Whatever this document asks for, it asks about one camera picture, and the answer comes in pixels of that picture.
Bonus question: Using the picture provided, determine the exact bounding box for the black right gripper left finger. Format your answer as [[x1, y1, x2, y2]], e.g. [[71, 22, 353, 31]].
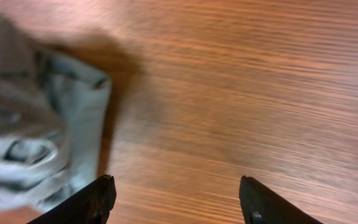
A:
[[29, 175, 117, 224]]

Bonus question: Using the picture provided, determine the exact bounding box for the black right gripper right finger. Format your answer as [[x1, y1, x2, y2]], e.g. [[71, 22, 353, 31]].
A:
[[239, 176, 321, 224]]

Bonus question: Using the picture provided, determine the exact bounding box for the light blue t-shirt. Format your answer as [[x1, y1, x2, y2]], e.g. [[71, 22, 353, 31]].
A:
[[0, 16, 111, 212]]

